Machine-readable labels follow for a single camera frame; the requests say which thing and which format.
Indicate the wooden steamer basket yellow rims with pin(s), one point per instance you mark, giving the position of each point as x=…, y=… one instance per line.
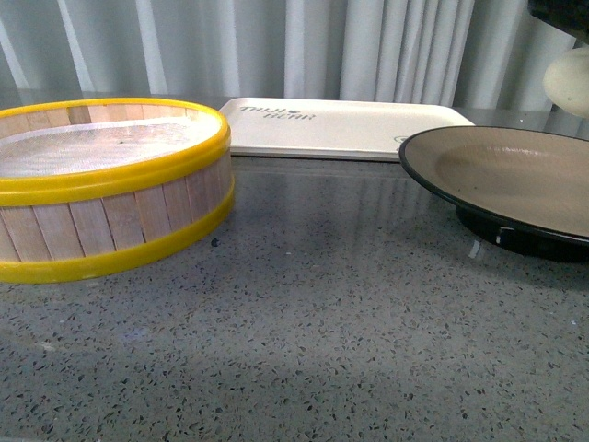
x=87, y=224

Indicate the white rectangular tray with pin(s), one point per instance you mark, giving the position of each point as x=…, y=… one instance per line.
x=336, y=129

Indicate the white mesh steamer liner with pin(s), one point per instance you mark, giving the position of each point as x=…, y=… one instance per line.
x=93, y=146

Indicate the black gripper finger holding bun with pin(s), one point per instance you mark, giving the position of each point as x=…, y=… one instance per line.
x=569, y=16

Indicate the grey pleated curtain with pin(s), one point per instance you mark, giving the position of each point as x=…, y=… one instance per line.
x=473, y=54

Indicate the white steamed bun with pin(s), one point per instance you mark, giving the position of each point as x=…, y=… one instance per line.
x=566, y=82

